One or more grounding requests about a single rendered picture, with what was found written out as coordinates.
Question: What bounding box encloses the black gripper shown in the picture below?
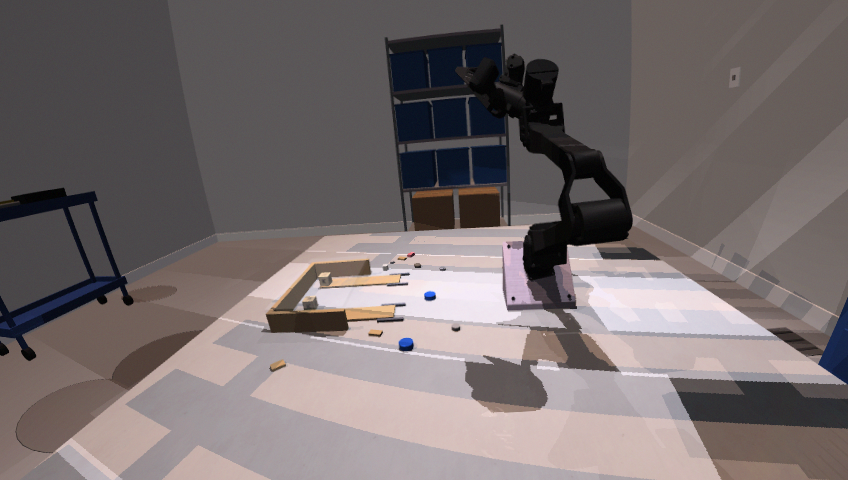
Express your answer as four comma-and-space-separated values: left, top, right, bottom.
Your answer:
455, 57, 524, 119

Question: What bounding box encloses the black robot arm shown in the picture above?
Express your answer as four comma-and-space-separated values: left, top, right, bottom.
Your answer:
499, 54, 633, 281

